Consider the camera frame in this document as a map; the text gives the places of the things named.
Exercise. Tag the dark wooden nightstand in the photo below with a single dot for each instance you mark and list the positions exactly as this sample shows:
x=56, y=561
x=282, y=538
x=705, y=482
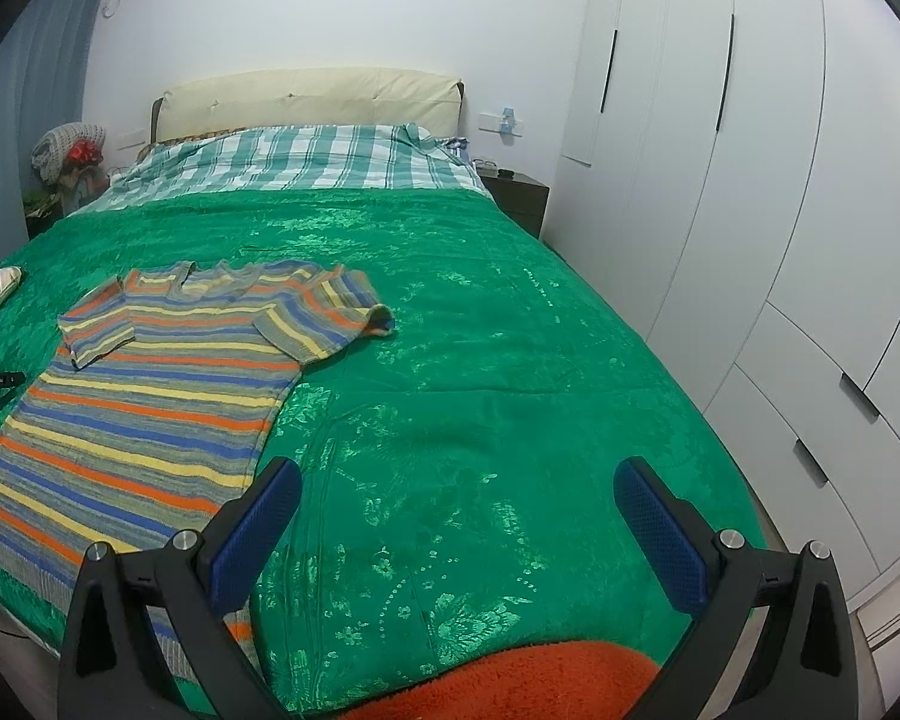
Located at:
x=520, y=197

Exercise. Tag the white wardrobe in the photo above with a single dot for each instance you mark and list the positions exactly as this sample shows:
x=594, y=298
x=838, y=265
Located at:
x=730, y=183

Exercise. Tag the teal plaid sheet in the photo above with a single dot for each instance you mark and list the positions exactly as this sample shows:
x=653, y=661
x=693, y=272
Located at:
x=296, y=157

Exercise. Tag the cream padded headboard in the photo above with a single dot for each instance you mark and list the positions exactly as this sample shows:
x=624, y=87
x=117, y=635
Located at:
x=309, y=96

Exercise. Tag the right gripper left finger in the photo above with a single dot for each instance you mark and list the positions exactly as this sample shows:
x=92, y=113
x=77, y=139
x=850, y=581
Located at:
x=111, y=664

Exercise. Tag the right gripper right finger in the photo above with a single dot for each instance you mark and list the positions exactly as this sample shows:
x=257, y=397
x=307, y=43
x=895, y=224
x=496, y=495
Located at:
x=803, y=665

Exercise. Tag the blue curtain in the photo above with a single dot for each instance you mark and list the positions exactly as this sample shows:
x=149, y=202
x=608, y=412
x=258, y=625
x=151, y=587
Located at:
x=43, y=64

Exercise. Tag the pile of clothes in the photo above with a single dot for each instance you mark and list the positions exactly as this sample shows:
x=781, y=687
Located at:
x=68, y=160

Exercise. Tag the wall socket with blue plug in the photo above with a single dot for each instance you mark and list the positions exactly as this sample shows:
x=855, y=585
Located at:
x=504, y=124

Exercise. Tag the orange fuzzy blanket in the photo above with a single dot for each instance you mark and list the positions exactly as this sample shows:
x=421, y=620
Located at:
x=580, y=679

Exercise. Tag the green floral bedspread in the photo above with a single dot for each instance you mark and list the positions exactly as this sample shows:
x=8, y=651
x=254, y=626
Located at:
x=458, y=471

